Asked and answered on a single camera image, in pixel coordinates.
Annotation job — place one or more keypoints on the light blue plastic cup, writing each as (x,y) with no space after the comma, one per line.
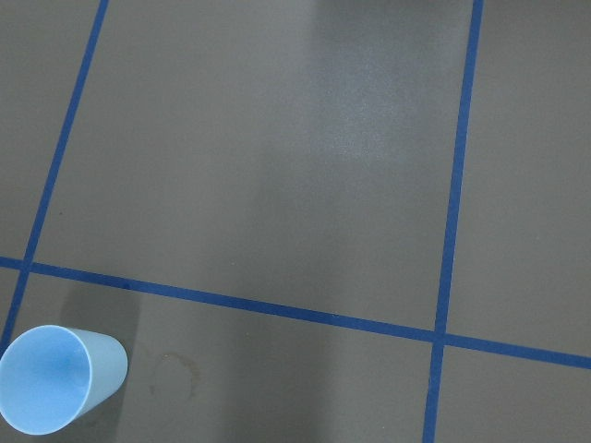
(51,375)

